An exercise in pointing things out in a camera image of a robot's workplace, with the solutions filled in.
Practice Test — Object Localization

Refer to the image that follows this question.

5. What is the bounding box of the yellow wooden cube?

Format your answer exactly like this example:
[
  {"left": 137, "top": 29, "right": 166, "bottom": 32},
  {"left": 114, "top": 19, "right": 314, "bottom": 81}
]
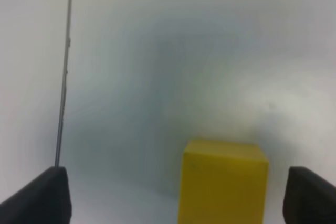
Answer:
[{"left": 178, "top": 138, "right": 269, "bottom": 223}]

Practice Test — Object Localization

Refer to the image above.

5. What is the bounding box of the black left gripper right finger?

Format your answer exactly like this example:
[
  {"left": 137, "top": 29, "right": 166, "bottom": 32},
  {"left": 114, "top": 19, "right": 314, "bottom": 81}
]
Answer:
[{"left": 282, "top": 166, "right": 335, "bottom": 224}]

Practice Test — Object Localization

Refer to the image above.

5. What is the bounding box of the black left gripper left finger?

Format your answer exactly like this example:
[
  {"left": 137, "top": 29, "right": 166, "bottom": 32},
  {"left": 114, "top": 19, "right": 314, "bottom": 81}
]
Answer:
[{"left": 1, "top": 166, "right": 72, "bottom": 224}]

